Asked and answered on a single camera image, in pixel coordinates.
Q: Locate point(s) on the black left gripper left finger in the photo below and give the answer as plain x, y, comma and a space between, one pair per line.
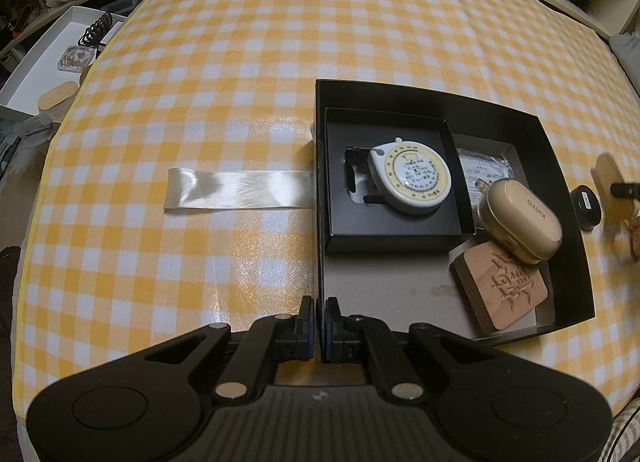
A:
296, 336

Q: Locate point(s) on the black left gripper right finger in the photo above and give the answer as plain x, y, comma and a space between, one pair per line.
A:
340, 335

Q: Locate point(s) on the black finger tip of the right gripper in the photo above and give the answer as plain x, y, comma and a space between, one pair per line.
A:
627, 191

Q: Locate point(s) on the gold earbud charging case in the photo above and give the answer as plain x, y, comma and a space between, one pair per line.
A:
519, 220

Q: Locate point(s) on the clear packet with label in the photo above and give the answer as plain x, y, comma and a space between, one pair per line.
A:
484, 168

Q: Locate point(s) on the carved wooden coaster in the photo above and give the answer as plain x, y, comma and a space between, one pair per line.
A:
500, 288

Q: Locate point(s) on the large black cardboard box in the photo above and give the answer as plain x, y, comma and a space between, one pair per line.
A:
420, 287

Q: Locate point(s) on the white round tape measure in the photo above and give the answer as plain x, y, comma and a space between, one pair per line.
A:
412, 177

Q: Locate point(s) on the light wooden oval block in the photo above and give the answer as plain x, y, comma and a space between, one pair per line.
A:
605, 173

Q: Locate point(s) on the small black round case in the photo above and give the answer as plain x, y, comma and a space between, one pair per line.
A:
587, 207

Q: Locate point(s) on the small black insert box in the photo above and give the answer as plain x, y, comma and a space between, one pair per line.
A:
353, 215

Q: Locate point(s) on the clear adhesive tape strip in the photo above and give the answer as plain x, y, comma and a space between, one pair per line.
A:
240, 190

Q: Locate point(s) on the yellow white checkered tablecloth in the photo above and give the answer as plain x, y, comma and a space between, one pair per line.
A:
228, 85

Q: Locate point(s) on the wooden oval lid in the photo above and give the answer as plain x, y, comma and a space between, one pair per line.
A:
57, 95

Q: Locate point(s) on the clear pink patterned case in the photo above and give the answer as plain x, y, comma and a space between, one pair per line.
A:
76, 58

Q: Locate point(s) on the white tray box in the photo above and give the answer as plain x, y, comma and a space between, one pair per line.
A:
38, 72

